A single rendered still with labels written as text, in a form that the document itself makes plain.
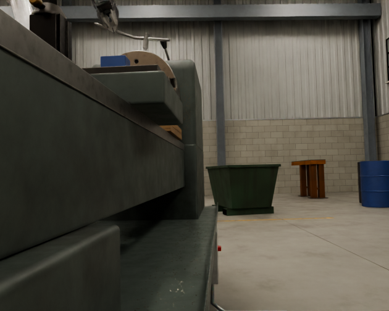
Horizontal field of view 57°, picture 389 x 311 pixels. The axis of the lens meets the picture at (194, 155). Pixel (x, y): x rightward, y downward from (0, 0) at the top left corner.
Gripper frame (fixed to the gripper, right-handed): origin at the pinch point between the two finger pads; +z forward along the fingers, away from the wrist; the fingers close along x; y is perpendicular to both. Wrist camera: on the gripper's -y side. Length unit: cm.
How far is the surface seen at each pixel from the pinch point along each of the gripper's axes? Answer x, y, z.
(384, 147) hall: 531, -1027, 150
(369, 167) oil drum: 290, -562, 147
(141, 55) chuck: 8.2, 4.3, 16.0
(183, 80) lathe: 20.3, -11.3, 26.7
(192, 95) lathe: 22.2, -12.0, 34.2
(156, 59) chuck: 13.3, 4.3, 19.5
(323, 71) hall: 445, -1050, -146
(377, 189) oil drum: 287, -555, 190
